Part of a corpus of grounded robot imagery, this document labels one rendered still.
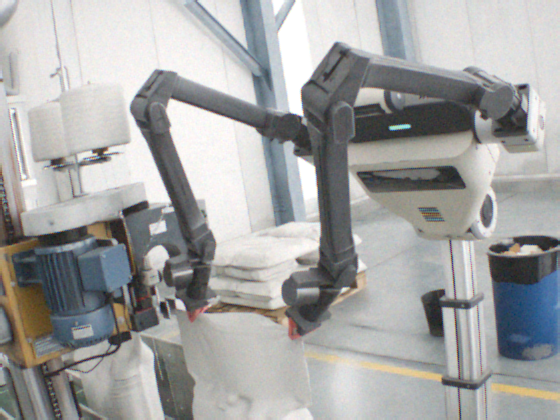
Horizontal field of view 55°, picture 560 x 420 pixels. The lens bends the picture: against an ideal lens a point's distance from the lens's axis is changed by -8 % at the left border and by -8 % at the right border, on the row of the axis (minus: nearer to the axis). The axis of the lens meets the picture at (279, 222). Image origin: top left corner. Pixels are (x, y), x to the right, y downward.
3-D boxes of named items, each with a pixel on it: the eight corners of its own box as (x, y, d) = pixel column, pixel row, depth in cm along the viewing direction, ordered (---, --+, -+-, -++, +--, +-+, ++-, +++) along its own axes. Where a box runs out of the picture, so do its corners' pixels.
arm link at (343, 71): (350, 50, 85) (316, 30, 92) (322, 130, 91) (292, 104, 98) (519, 87, 109) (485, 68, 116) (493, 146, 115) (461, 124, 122)
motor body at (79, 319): (128, 335, 134) (106, 234, 130) (73, 356, 124) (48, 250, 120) (99, 326, 145) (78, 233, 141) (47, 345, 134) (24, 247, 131)
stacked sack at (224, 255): (286, 251, 495) (284, 233, 493) (227, 272, 452) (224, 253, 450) (254, 248, 527) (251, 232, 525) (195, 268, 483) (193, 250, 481)
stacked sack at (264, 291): (326, 279, 475) (324, 262, 473) (273, 304, 428) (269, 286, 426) (288, 275, 504) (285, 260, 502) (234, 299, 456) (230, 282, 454)
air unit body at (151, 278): (168, 307, 160) (157, 254, 158) (155, 313, 157) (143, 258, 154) (160, 306, 163) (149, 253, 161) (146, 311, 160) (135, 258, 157)
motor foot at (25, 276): (75, 278, 136) (67, 244, 135) (32, 292, 128) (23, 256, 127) (59, 275, 143) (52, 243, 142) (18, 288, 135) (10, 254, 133)
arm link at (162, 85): (161, 61, 122) (142, 59, 130) (142, 120, 123) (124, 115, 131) (303, 117, 152) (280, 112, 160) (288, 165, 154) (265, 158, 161)
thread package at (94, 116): (145, 144, 138) (134, 75, 136) (86, 154, 127) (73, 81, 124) (112, 151, 150) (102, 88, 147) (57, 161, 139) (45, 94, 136)
